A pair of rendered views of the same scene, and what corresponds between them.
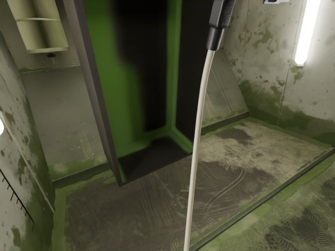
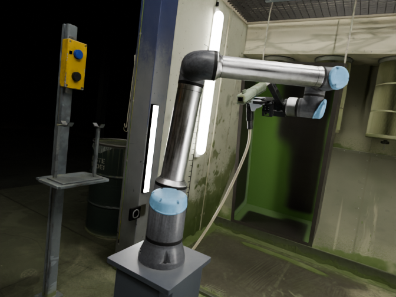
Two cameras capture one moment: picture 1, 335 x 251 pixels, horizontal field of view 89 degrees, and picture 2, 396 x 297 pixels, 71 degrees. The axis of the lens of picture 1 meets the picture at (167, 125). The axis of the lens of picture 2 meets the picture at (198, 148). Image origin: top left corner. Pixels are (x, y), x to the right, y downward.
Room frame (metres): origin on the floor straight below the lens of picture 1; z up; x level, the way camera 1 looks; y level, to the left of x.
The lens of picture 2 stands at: (-0.63, -1.23, 1.23)
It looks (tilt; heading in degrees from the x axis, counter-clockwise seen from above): 6 degrees down; 57
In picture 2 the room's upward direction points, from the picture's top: 8 degrees clockwise
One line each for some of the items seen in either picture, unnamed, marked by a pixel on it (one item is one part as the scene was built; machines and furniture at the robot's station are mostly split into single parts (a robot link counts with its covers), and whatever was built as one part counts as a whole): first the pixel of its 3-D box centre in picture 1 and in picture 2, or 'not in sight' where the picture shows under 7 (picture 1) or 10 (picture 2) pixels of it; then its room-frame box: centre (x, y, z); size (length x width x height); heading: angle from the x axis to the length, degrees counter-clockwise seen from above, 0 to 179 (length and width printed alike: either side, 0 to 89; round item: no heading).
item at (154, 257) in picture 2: not in sight; (162, 246); (-0.11, -0.28, 0.69); 0.19 x 0.19 x 0.10
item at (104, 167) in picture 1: (175, 141); (347, 266); (1.87, -0.08, 0.11); 2.70 x 0.02 x 0.13; 116
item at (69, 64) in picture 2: not in sight; (73, 65); (-0.39, 0.50, 1.42); 0.12 x 0.06 x 0.26; 26
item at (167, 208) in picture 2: not in sight; (167, 213); (-0.10, -0.27, 0.83); 0.17 x 0.15 x 0.18; 63
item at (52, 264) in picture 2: not in sight; (58, 168); (-0.41, 0.55, 0.82); 0.06 x 0.06 x 1.64; 26
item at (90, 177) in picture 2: not in sight; (78, 151); (-0.34, 0.41, 0.95); 0.26 x 0.15 x 0.32; 26
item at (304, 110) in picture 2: not in sight; (310, 107); (0.51, -0.41, 1.34); 0.12 x 0.09 x 0.10; 117
